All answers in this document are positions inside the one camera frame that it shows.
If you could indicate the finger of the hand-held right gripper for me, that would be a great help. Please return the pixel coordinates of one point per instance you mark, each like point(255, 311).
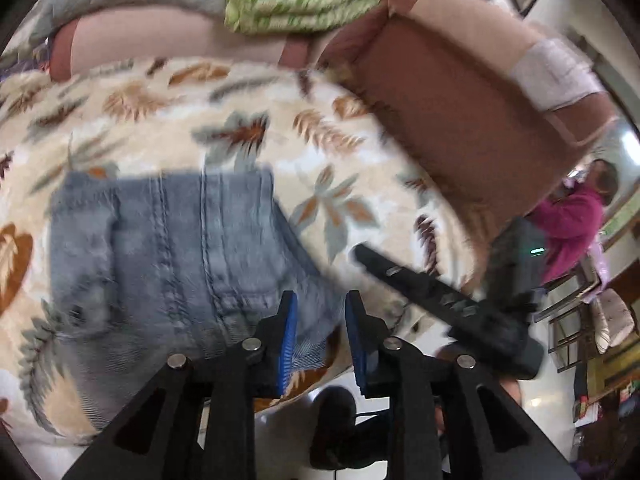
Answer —
point(415, 282)

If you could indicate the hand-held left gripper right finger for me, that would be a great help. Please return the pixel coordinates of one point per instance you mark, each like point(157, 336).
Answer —
point(356, 340)

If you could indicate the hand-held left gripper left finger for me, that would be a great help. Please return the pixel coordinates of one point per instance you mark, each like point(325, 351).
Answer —
point(287, 340)

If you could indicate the blue denim pants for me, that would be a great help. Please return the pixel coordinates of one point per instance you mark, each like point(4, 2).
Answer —
point(175, 260)

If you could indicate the dark rounded object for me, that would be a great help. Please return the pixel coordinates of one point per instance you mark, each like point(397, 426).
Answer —
point(340, 425)

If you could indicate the wooden chair with cushion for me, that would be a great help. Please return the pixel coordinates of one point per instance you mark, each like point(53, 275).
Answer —
point(612, 320)

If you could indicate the leaf print blanket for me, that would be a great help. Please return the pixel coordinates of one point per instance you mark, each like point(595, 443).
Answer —
point(325, 150)

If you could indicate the brown and pink sofa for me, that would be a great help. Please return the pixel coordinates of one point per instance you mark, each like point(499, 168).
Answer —
point(450, 125)

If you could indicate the white cloth on sofa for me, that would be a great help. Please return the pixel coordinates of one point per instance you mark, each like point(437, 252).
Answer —
point(555, 75)

